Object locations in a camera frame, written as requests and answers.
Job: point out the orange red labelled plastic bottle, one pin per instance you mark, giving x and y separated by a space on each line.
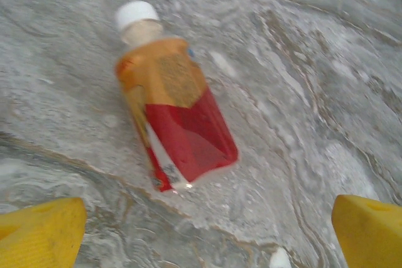
176 108

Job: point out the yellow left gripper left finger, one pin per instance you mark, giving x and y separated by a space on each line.
41 236

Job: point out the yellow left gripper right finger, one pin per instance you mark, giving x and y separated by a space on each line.
373 236

